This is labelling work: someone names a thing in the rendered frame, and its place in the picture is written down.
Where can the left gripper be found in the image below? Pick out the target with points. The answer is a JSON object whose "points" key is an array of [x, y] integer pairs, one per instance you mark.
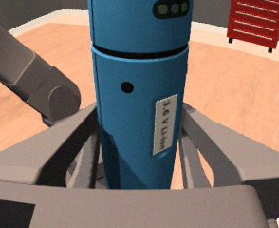
{"points": [[100, 184]]}

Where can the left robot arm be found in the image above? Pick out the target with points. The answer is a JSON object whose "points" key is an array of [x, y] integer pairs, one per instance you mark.
{"points": [[36, 82]]}

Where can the blue screwdriver barrel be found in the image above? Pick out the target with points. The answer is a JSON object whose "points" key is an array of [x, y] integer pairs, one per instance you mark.
{"points": [[140, 52]]}

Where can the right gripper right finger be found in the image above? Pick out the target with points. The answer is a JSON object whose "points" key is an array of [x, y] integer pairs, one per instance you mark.
{"points": [[234, 158]]}

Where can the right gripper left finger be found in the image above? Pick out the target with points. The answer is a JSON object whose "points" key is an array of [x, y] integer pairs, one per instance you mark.
{"points": [[45, 157]]}

